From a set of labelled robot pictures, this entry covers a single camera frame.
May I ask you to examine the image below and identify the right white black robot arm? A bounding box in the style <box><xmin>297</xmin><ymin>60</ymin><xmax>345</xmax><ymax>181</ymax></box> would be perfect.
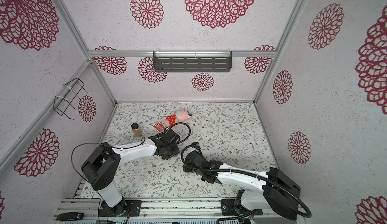
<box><xmin>180</xmin><ymin>143</ymin><xmax>312</xmax><ymax>221</ymax></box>

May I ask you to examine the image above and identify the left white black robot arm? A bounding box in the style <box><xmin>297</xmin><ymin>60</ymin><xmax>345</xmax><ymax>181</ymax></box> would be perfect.
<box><xmin>76</xmin><ymin>123</ymin><xmax>191</xmax><ymax>217</ymax></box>

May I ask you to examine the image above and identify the red playing card box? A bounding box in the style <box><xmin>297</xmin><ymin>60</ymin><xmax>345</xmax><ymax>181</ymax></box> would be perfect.
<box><xmin>153</xmin><ymin>122</ymin><xmax>166</xmax><ymax>133</ymax></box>

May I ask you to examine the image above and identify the pink plush pig toy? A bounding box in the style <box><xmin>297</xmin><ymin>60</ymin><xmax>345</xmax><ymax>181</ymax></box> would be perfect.
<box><xmin>162</xmin><ymin>109</ymin><xmax>192</xmax><ymax>127</ymax></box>

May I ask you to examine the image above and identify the brown spice jar black lid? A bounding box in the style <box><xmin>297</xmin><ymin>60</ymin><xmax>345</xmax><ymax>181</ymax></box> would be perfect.
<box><xmin>131</xmin><ymin>123</ymin><xmax>142</xmax><ymax>137</ymax></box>

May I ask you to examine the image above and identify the black remote device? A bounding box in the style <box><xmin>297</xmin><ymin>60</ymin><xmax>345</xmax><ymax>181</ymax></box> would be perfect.
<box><xmin>56</xmin><ymin>212</ymin><xmax>84</xmax><ymax>221</ymax></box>

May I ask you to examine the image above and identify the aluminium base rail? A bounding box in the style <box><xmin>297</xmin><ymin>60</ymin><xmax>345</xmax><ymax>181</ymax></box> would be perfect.
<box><xmin>54</xmin><ymin>196</ymin><xmax>309</xmax><ymax>224</ymax></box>

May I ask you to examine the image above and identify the grey wall shelf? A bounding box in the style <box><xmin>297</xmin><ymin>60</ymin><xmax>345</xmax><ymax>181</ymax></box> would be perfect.
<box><xmin>153</xmin><ymin>51</ymin><xmax>232</xmax><ymax>73</ymax></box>

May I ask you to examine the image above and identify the black wire wall rack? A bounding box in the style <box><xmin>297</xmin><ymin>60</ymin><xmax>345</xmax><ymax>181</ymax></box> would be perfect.
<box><xmin>52</xmin><ymin>78</ymin><xmax>92</xmax><ymax>120</ymax></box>

